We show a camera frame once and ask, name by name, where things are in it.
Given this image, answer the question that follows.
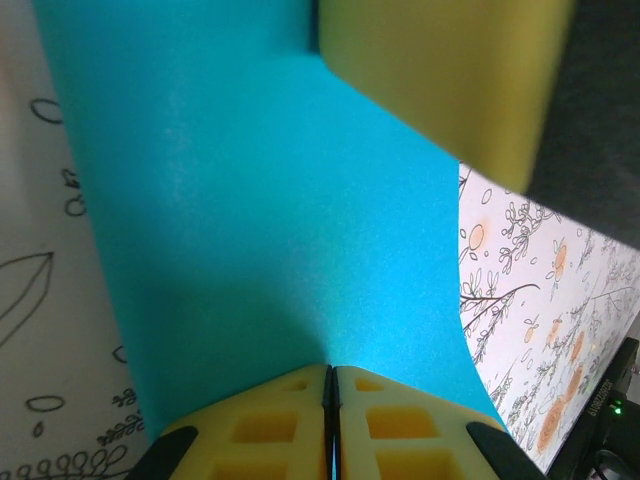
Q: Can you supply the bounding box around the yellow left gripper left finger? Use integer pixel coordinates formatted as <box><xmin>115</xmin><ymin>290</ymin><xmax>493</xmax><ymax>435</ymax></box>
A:
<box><xmin>124</xmin><ymin>363</ymin><xmax>332</xmax><ymax>480</ymax></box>

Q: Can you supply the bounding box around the floral patterned table cover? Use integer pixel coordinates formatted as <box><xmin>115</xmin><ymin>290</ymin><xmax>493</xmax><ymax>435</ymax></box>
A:
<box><xmin>0</xmin><ymin>0</ymin><xmax>640</xmax><ymax>480</ymax></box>

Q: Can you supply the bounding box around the blue paper sheet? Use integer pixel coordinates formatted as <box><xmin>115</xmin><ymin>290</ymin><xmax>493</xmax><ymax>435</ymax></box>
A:
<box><xmin>30</xmin><ymin>0</ymin><xmax>512</xmax><ymax>446</ymax></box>

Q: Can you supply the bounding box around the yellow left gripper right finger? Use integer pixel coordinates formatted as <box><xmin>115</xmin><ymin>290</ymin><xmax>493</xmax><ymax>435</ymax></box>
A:
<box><xmin>331</xmin><ymin>364</ymin><xmax>547</xmax><ymax>480</ymax></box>

